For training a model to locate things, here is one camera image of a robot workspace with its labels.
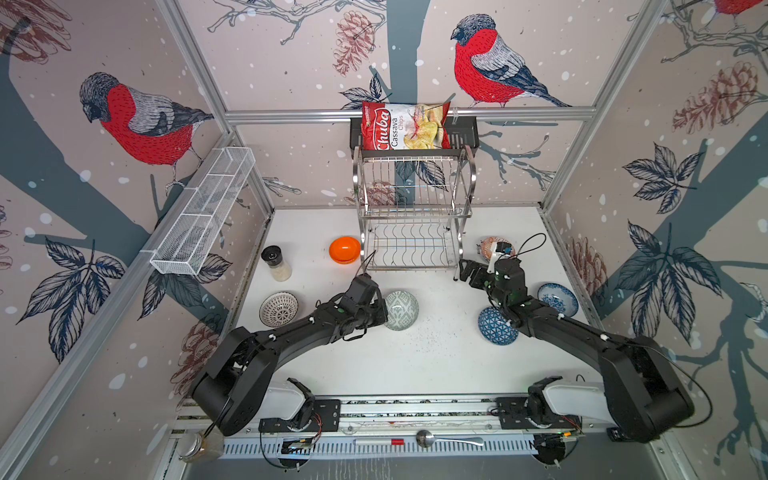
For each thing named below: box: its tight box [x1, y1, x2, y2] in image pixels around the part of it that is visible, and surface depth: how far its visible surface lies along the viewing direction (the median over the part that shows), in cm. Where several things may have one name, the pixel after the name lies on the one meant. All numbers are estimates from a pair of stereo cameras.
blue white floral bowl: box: [538, 283, 579, 317], surface depth 94 cm
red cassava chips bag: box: [361, 101, 451, 151], surface depth 90 cm
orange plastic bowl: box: [329, 236, 361, 265], surface depth 105 cm
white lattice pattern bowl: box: [259, 291, 299, 328], surface depth 92 cm
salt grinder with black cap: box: [261, 245, 292, 282], surface depth 96 cm
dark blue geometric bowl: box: [478, 306, 519, 346], surface depth 87 cm
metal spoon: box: [416, 430, 484, 448], surface depth 71 cm
